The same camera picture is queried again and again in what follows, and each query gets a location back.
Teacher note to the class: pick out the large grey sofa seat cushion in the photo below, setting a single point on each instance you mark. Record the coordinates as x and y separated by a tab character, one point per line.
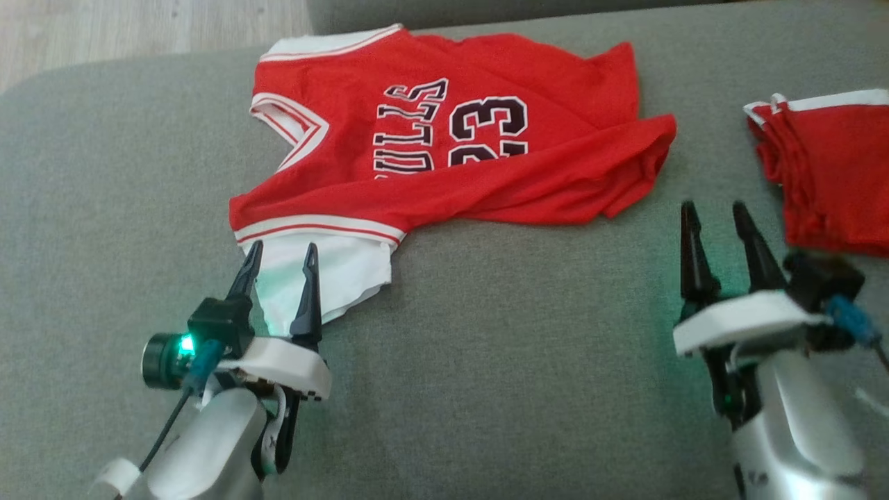
486	347

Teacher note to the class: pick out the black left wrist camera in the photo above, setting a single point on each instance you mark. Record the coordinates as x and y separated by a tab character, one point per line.
219	323

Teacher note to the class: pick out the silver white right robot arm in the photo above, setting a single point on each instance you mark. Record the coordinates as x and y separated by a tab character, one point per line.
806	417

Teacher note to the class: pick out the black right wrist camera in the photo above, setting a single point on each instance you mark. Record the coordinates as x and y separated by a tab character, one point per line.
823	281

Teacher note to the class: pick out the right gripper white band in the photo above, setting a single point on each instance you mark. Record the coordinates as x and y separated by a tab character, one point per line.
743	319

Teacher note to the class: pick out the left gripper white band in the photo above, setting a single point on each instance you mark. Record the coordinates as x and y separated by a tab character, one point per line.
292	368

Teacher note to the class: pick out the red Bulls basketball jersey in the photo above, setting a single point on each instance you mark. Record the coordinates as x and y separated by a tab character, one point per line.
555	173

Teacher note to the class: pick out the red shorts with white trim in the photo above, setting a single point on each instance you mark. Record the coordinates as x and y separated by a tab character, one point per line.
833	180

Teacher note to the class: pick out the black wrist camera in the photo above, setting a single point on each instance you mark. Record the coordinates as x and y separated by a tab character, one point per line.
219	323
823	281

